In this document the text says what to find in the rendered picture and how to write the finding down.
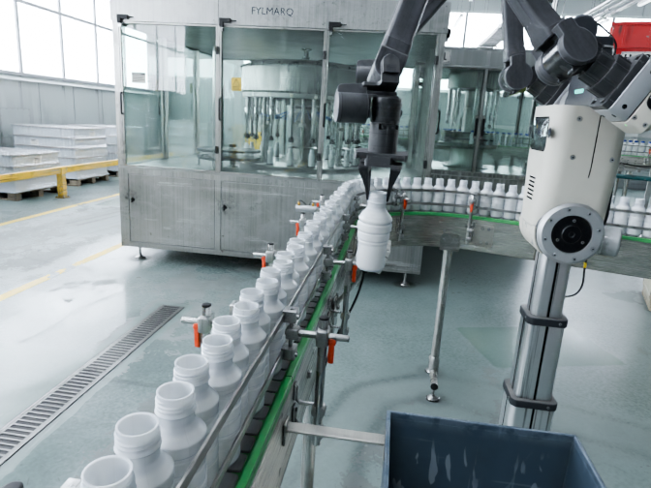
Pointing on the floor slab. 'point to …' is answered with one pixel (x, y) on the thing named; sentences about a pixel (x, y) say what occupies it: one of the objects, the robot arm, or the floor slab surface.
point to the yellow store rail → (56, 173)
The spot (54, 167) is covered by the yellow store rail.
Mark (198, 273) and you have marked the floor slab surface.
